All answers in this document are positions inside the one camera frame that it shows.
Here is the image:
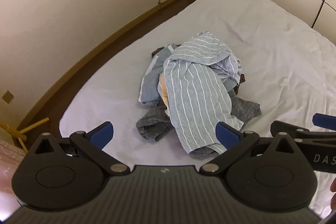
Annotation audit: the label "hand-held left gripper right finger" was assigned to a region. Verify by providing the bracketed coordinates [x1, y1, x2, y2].
[200, 121, 305, 176]

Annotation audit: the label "grey striped shirt yellow collar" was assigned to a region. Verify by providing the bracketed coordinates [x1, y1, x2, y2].
[159, 31, 244, 153]

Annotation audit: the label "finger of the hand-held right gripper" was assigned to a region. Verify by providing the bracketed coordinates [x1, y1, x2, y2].
[313, 113, 336, 132]
[270, 120, 336, 145]

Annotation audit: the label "blue grey garment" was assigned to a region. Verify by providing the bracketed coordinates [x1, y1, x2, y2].
[138, 43, 184, 106]

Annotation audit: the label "pink cloth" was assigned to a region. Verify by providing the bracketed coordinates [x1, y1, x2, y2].
[0, 135, 30, 214]

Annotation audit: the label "wall socket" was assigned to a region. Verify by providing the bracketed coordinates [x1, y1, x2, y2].
[2, 90, 15, 104]

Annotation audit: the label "dark grey shorts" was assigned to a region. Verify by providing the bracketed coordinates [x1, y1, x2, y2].
[136, 97, 262, 160]

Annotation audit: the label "person's right hand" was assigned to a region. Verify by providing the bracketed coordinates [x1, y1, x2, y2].
[330, 178, 336, 212]

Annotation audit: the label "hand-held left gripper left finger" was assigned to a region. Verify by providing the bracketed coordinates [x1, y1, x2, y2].
[28, 121, 130, 176]

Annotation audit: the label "yellow wooden stand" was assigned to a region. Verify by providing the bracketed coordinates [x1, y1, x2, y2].
[0, 116, 50, 153]

